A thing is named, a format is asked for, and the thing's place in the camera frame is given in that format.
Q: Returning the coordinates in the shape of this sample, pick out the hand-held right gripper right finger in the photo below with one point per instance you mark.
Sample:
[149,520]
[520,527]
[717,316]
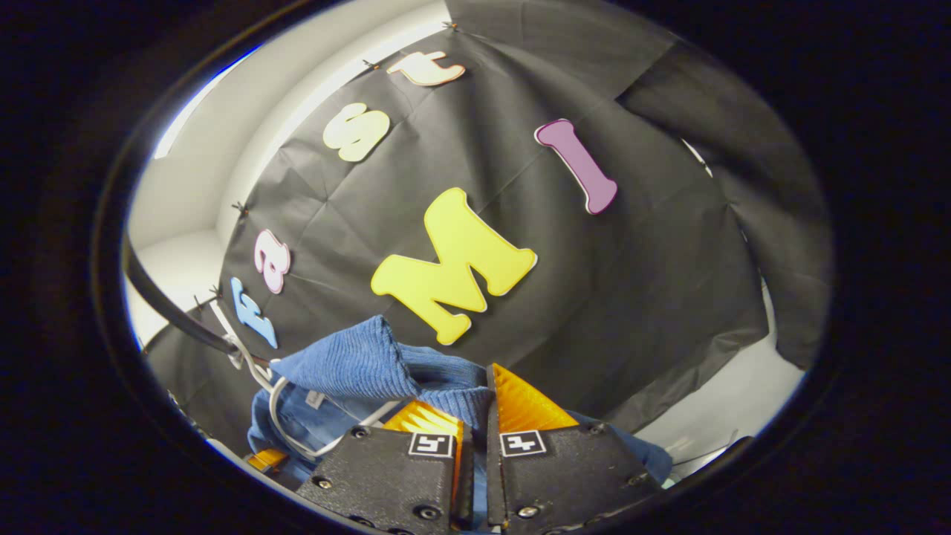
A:
[493,475]

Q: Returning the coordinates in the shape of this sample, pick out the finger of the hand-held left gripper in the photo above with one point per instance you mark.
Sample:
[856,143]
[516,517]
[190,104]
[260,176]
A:
[267,459]

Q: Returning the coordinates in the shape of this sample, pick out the black backdrop cloth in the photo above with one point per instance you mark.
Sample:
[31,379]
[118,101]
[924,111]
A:
[594,297]

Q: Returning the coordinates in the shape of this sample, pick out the white clothes hanger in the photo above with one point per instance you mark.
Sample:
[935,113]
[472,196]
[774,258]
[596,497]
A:
[273,405]
[238,355]

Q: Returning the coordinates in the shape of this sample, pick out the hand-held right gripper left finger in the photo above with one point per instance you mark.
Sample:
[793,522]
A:
[464,490]

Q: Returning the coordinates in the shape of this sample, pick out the black clothes rack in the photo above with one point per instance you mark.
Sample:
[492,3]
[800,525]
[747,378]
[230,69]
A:
[160,301]

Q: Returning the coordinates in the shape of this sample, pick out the blue shirt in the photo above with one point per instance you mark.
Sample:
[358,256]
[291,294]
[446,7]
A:
[349,364]

